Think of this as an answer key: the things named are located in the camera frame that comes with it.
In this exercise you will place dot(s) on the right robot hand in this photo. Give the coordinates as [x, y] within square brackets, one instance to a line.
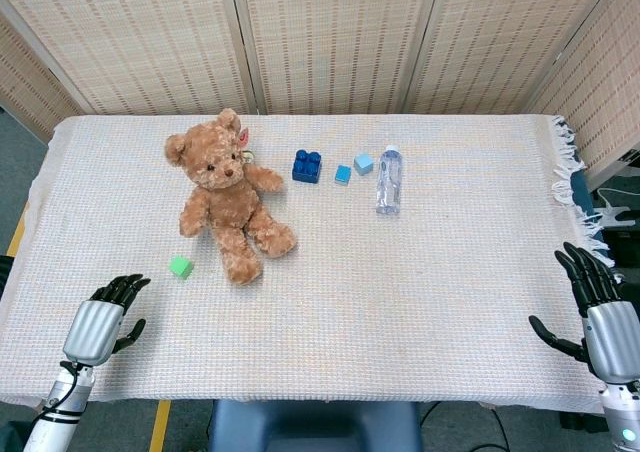
[610, 342]

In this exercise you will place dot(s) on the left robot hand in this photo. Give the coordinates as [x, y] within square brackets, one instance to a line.
[93, 329]

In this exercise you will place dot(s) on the brown teddy bear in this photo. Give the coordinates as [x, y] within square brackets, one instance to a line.
[230, 192]

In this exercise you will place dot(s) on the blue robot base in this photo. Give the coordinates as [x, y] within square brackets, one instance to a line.
[312, 426]

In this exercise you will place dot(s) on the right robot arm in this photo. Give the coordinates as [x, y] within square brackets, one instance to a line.
[621, 417]

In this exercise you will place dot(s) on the green cube block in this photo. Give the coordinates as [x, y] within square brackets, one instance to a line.
[181, 267]

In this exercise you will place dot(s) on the white metal stand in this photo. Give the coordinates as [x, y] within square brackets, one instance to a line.
[614, 212]

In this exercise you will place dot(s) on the white woven tablecloth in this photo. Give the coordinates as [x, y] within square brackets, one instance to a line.
[350, 282]

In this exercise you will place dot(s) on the dark blue toy brick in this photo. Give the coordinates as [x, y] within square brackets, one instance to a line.
[306, 166]

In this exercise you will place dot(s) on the clear plastic water bottle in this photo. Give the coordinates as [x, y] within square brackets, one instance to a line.
[389, 182]

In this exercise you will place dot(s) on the small blue flat block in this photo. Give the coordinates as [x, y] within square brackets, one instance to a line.
[343, 174]

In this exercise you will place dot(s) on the light blue cube block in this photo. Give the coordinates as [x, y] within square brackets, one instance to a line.
[363, 164]

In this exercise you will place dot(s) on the woven folding screen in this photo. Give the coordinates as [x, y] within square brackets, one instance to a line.
[320, 37]

